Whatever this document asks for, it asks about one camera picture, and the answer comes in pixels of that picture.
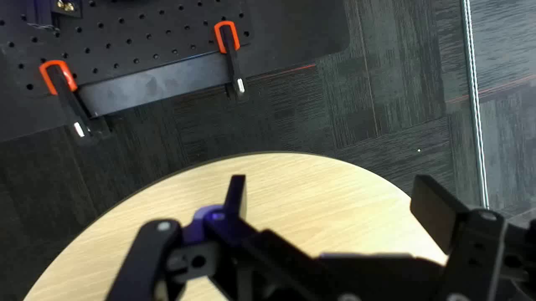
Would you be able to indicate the black flat bar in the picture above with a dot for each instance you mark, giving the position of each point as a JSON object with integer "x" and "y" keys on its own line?
{"x": 152, "y": 84}

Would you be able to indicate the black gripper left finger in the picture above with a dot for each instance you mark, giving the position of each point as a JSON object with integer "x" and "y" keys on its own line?
{"x": 235, "y": 245}

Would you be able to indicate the orange and black clamp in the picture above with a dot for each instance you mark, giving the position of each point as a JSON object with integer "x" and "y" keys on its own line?
{"x": 65, "y": 94}
{"x": 230, "y": 52}

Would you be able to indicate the black box with gold connectors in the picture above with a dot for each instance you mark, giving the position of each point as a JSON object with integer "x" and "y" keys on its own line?
{"x": 63, "y": 6}

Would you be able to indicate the small purple object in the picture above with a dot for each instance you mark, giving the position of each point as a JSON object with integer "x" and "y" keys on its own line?
{"x": 197, "y": 223}

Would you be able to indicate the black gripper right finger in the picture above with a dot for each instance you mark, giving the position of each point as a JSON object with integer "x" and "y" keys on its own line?
{"x": 480, "y": 245}

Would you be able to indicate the black perforated pegboard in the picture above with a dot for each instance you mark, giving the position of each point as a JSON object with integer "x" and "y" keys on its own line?
{"x": 140, "y": 39}

